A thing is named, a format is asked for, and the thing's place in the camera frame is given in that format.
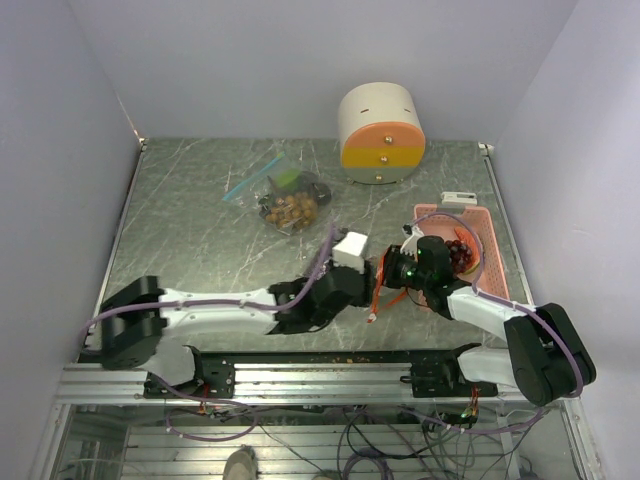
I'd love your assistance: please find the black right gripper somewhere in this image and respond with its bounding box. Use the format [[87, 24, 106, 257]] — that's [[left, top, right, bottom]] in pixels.
[[375, 244, 430, 290]]

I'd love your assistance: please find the orange zip top bag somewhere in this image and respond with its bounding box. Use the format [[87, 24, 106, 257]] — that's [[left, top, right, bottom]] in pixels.
[[367, 247, 407, 324]]

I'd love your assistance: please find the pink perforated plastic basket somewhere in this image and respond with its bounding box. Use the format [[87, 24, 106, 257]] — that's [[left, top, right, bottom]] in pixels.
[[414, 204, 510, 299]]

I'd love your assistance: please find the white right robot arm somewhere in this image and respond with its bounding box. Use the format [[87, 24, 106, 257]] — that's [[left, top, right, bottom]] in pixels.
[[380, 236, 597, 406]]

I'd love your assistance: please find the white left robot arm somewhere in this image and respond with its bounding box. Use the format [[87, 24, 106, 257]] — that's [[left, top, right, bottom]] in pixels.
[[99, 261, 374, 370]]

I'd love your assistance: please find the fake brown longan bunch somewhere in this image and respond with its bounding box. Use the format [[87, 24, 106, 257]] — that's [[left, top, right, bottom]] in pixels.
[[260, 192, 319, 230]]

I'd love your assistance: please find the blue zip top bag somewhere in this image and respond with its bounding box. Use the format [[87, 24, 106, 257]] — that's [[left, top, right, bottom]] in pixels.
[[223, 153, 333, 235]]

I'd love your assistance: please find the fake green vegetable piece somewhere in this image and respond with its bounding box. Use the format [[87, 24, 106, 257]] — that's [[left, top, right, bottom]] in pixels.
[[274, 169, 301, 190]]

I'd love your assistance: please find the small white plastic clip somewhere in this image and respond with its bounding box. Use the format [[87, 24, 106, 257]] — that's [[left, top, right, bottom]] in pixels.
[[441, 191, 478, 206]]

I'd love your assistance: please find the round mini drawer cabinet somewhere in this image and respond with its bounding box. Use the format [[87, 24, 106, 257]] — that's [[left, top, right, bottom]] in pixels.
[[338, 82, 426, 185]]

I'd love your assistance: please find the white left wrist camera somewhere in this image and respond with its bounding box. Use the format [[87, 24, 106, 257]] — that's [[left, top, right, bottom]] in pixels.
[[332, 231, 368, 274]]

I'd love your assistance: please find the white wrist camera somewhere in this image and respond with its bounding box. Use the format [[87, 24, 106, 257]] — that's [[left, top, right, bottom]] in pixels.
[[332, 231, 368, 274], [400, 224, 424, 256]]

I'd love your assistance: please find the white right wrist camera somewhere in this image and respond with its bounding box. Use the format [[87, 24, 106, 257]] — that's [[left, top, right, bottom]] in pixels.
[[400, 224, 424, 256]]

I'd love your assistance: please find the aluminium rail frame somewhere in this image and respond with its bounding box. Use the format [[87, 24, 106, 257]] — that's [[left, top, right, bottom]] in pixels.
[[33, 351, 604, 479]]

